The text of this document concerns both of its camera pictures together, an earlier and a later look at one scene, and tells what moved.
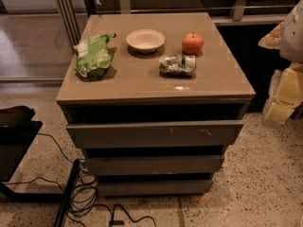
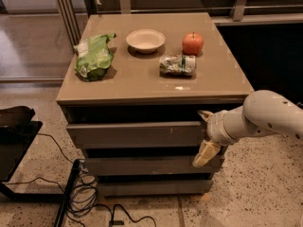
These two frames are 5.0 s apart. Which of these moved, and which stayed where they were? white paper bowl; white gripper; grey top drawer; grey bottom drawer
Moved: white gripper
Stayed: grey top drawer; grey bottom drawer; white paper bowl
